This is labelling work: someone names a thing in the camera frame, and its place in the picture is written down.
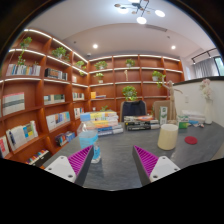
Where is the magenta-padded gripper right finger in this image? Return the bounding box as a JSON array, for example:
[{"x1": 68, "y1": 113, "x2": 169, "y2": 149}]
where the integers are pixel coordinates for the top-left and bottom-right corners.
[{"x1": 131, "y1": 145, "x2": 181, "y2": 187}]

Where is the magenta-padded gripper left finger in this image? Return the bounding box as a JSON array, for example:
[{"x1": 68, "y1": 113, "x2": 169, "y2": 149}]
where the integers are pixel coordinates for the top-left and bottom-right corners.
[{"x1": 44, "y1": 145, "x2": 95, "y2": 187}]

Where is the clear blue-labelled water bottle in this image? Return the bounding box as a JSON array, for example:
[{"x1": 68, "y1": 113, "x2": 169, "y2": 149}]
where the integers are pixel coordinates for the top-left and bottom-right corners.
[{"x1": 77, "y1": 121, "x2": 102, "y2": 165}]

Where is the cream cylindrical cup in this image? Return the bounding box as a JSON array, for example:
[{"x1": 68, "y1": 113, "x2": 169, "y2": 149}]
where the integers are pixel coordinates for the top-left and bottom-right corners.
[{"x1": 156, "y1": 123, "x2": 180, "y2": 151}]

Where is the flat round red coaster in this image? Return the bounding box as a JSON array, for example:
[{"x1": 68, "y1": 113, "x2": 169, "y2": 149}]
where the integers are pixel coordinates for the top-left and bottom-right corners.
[{"x1": 184, "y1": 135, "x2": 199, "y2": 146}]

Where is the dark stack of books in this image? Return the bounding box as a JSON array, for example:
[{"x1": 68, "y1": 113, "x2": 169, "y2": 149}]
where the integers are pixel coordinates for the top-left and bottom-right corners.
[{"x1": 122, "y1": 114, "x2": 161, "y2": 132}]

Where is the small green box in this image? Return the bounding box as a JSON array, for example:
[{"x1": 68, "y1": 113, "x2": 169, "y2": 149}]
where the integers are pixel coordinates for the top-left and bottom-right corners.
[{"x1": 177, "y1": 115, "x2": 190, "y2": 130}]

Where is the green and white carton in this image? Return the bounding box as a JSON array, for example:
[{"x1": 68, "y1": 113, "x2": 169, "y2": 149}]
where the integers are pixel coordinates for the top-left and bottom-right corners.
[{"x1": 158, "y1": 106, "x2": 169, "y2": 126}]

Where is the colourful stack of books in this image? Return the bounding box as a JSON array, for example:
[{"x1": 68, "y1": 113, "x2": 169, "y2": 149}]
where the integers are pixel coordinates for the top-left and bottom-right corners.
[{"x1": 79, "y1": 110, "x2": 125, "y2": 137}]

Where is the brown cardboard box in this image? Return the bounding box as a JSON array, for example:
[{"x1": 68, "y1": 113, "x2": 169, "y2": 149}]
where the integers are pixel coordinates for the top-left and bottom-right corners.
[{"x1": 152, "y1": 99, "x2": 172, "y2": 121}]

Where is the white stack of books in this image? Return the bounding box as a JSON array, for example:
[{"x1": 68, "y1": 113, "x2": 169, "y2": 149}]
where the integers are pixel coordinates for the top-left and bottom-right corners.
[{"x1": 181, "y1": 109, "x2": 207, "y2": 127}]

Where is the dark office chair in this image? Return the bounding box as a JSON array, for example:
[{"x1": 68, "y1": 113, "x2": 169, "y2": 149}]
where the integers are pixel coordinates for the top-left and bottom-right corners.
[{"x1": 119, "y1": 99, "x2": 148, "y2": 123}]

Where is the wooden artist mannequin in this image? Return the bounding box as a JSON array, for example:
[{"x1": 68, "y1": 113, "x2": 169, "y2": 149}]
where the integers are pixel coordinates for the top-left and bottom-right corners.
[{"x1": 162, "y1": 79, "x2": 184, "y2": 123}]

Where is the wooden bookshelf unit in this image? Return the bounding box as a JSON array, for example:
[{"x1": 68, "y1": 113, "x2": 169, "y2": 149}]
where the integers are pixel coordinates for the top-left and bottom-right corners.
[{"x1": 0, "y1": 27, "x2": 186, "y2": 168}]

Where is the white vase with flowers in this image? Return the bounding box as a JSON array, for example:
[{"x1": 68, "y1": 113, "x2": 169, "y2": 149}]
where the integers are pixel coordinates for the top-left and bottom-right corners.
[{"x1": 199, "y1": 77, "x2": 215, "y2": 126}]

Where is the grey window curtain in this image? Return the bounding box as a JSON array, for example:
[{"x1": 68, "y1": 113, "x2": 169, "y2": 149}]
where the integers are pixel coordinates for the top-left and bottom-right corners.
[{"x1": 192, "y1": 57, "x2": 220, "y2": 80}]

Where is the branched ceiling lamp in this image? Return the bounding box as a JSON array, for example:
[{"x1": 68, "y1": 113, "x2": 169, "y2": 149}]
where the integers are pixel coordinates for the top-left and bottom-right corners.
[{"x1": 113, "y1": 0, "x2": 166, "y2": 25}]

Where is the black track light rail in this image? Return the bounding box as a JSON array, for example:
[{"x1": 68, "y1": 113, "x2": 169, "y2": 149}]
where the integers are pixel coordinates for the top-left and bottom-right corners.
[{"x1": 190, "y1": 47, "x2": 218, "y2": 65}]

